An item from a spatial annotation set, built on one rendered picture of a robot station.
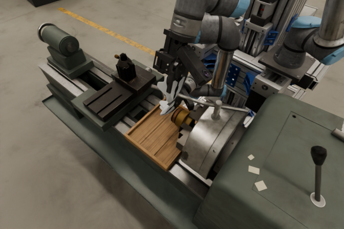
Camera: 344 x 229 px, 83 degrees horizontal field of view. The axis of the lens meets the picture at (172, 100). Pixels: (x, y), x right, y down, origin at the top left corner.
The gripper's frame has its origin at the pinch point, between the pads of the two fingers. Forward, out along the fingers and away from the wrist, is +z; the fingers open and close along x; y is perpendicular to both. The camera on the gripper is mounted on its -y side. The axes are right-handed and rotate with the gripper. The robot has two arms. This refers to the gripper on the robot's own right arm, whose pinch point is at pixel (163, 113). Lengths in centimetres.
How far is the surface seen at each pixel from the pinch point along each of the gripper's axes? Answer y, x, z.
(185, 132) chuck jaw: -15.2, 4.0, 3.2
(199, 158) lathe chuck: -26.8, 7.6, 10.6
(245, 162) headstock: -39.9, 18.6, 7.2
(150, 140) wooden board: 3.2, -19.0, 8.2
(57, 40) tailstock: 87, 4, 2
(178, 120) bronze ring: -9.0, 3.1, -0.1
